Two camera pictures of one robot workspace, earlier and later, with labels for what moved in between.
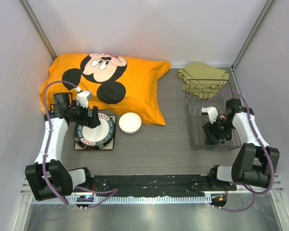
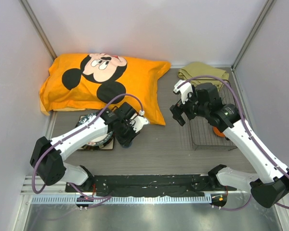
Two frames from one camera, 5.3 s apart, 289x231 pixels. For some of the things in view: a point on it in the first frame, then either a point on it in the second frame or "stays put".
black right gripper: x=210 y=128 -> x=177 y=111
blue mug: x=212 y=139 -> x=130 y=144
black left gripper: x=93 y=123 -> x=126 y=141
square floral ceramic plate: x=111 y=146 stays put
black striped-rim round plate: x=93 y=148 stays put
